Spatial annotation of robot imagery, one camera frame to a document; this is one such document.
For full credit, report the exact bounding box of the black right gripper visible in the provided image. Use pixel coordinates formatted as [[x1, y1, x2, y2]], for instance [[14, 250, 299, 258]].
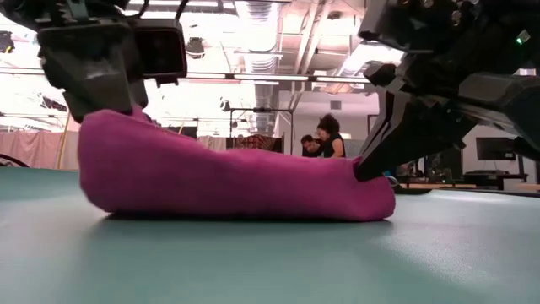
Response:
[[354, 45, 540, 182]]

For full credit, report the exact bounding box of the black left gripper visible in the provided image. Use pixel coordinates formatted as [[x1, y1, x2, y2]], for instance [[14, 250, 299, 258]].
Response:
[[36, 20, 149, 124]]

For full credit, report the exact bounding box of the magenta towel with white label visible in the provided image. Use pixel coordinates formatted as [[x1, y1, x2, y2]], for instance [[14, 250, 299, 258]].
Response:
[[77, 104, 397, 224]]

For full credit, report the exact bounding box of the black computer monitor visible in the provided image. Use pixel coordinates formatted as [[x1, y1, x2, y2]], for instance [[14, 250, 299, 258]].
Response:
[[166, 125, 198, 140], [425, 145, 464, 182], [475, 136, 517, 162]]

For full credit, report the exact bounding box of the person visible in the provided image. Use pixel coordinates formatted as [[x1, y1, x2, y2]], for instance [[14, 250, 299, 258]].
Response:
[[316, 112, 347, 160], [300, 133, 324, 158]]

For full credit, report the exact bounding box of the black ceiling dome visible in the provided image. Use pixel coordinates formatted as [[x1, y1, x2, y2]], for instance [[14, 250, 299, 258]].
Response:
[[185, 36, 207, 59]]

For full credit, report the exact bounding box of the white hanging cloth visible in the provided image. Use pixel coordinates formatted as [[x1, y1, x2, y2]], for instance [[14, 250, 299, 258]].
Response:
[[197, 134, 229, 152]]

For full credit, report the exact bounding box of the black desk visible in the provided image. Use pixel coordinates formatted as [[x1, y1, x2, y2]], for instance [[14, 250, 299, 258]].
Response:
[[462, 169, 529, 191]]

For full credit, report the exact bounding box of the pink curtain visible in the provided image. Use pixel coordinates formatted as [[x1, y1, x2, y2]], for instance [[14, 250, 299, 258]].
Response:
[[0, 129, 81, 171]]

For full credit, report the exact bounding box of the patterned orange tapestry cloth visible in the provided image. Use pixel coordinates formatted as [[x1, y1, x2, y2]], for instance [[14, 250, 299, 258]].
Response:
[[235, 133, 283, 154]]

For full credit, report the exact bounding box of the long ceiling light strip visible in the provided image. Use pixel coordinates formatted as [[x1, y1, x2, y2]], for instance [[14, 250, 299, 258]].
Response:
[[0, 67, 372, 90]]

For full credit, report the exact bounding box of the green table mat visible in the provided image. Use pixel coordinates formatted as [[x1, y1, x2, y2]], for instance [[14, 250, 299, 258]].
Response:
[[0, 166, 540, 304]]

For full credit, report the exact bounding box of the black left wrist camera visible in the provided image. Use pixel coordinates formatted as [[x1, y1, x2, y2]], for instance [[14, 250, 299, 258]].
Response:
[[133, 18, 190, 89]]

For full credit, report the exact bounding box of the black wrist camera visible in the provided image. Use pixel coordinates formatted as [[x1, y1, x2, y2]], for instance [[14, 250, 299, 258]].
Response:
[[357, 0, 427, 54], [133, 18, 190, 89]]

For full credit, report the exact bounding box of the yellow hanging cable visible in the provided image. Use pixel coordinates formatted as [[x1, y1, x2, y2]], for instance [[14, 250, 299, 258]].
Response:
[[56, 110, 72, 170]]

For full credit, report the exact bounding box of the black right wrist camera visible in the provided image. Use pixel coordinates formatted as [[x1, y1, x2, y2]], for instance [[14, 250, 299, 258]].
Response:
[[357, 0, 427, 54]]

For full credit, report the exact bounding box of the black metal gantry frame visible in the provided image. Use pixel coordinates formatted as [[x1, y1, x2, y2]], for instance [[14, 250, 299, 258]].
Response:
[[229, 106, 295, 155]]

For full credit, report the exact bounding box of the silver ventilation duct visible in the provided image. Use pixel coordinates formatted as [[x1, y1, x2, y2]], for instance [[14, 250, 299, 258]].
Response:
[[235, 0, 279, 132]]

